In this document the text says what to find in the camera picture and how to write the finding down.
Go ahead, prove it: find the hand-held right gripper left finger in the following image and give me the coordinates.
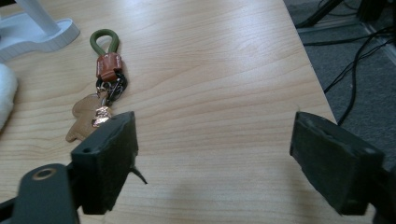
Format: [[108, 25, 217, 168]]
[[70, 110, 139, 216]]

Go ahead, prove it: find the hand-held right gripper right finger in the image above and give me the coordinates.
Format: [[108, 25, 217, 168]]
[[289, 110, 386, 217]]

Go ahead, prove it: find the white key stand with bowl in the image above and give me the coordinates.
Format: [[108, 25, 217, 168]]
[[0, 0, 81, 63]]

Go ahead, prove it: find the white fluffy bowl lining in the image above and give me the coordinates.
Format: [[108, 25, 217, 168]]
[[0, 63, 19, 132]]

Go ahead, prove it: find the black tripod leg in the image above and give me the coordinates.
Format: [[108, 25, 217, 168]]
[[294, 0, 344, 30]]

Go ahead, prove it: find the black floor cable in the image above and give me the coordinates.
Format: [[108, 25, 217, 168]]
[[323, 26, 396, 126], [303, 31, 396, 47]]

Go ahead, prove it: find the metal floor rail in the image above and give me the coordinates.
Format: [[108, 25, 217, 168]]
[[362, 21, 396, 64]]

